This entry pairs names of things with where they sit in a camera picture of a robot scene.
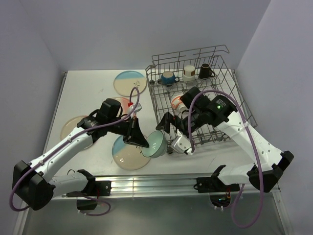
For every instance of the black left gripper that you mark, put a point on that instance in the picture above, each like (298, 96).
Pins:
(133, 134)

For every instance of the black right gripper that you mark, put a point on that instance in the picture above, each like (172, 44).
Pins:
(167, 118)

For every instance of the pale green bowl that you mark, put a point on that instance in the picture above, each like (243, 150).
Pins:
(157, 145)

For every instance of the blue cream plate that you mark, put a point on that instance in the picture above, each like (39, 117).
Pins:
(126, 80)
(128, 157)

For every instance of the orange patterned small bowl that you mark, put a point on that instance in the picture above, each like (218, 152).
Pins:
(177, 104)

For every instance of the pink cream plate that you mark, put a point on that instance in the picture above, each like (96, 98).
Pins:
(124, 103)
(69, 126)

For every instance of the dark blue mug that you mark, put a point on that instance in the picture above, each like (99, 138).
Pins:
(169, 79)

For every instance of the grey brown tumbler cup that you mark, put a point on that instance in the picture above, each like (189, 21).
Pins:
(188, 73)

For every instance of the brown ceramic mug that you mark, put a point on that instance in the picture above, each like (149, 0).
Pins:
(206, 72)

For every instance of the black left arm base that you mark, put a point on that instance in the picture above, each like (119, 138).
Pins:
(91, 195)

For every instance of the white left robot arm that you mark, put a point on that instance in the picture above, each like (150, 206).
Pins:
(88, 131)

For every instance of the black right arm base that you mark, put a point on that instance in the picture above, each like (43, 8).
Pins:
(213, 184)

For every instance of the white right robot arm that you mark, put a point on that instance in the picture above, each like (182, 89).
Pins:
(224, 114)

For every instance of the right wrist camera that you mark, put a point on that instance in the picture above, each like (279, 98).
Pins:
(181, 144)

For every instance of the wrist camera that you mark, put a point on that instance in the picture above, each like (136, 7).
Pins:
(134, 108)
(181, 144)

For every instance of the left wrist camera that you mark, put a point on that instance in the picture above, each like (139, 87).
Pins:
(134, 108)

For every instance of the aluminium mounting rail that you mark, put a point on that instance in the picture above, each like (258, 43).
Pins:
(151, 186)

